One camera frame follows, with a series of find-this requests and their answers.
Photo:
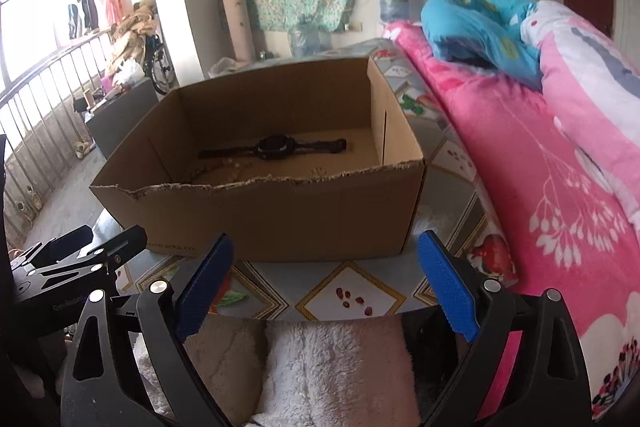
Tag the black wrist watch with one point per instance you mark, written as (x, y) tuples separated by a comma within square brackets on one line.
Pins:
[(276, 147)]

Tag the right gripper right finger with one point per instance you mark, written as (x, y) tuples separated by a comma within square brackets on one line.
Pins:
[(444, 274)]

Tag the dark grey cabinet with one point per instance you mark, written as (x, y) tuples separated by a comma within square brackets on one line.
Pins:
[(110, 123)]

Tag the pile of clothes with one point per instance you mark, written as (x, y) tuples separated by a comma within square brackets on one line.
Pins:
[(133, 38)]

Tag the black wheelchair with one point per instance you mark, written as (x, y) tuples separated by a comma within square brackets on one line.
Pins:
[(157, 65)]

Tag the blue plush blanket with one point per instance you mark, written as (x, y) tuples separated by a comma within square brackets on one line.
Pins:
[(484, 33)]

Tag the fruit pattern bed sheet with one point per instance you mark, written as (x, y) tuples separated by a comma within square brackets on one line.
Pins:
[(453, 204)]

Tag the white fluffy blanket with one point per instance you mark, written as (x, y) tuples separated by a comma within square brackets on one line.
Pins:
[(277, 373)]

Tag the brown cardboard box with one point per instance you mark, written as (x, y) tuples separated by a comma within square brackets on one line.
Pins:
[(308, 207)]

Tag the metal balcony railing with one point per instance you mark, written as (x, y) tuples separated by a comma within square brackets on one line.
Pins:
[(43, 130)]

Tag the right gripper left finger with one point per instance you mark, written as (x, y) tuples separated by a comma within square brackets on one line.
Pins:
[(198, 283)]

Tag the clear water bottle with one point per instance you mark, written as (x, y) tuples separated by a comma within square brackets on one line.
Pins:
[(307, 38)]

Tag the blue water jug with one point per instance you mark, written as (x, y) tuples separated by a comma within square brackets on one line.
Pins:
[(391, 10)]

